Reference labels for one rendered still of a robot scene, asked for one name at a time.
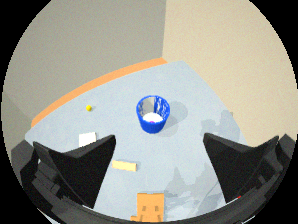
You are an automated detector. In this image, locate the blue cup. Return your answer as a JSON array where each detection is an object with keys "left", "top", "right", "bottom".
[{"left": 137, "top": 96, "right": 170, "bottom": 135}]

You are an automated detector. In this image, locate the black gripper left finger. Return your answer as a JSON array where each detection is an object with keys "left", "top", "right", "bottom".
[{"left": 32, "top": 135, "right": 116, "bottom": 209}]

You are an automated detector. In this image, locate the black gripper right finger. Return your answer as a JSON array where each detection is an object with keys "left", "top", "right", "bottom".
[{"left": 204, "top": 132, "right": 279, "bottom": 204}]

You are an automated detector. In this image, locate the white flat block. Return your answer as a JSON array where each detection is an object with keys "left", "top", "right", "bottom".
[{"left": 78, "top": 132, "right": 97, "bottom": 148}]

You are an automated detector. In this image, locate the tan flat bar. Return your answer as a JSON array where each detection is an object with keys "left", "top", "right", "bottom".
[{"left": 112, "top": 160, "right": 136, "bottom": 171}]

